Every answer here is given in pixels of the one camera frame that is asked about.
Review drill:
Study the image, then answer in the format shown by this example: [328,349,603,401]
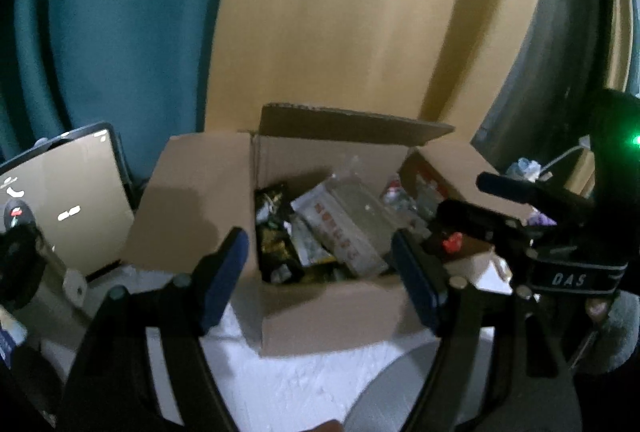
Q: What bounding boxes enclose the stainless steel tumbler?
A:
[1,199,88,311]

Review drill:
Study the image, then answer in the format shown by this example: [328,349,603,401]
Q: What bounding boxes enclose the red snack bag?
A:
[381,174,445,239]

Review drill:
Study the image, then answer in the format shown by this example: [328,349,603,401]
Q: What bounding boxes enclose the open cardboard box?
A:
[119,101,534,358]

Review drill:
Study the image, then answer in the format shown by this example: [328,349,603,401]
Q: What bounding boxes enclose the grey round mat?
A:
[344,336,492,431]

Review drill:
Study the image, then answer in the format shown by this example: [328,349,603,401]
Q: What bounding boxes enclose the small blue white box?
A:
[0,306,28,368]

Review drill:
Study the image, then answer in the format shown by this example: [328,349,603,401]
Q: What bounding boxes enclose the teal curtain left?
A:
[1,0,220,183]

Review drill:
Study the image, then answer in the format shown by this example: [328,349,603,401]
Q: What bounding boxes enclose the person's hand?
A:
[588,291,639,372]

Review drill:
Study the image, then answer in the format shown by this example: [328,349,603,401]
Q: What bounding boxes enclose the brown bread package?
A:
[291,174,402,278]

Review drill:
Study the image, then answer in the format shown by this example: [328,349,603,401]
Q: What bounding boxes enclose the tablet in grey case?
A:
[1,122,134,277]

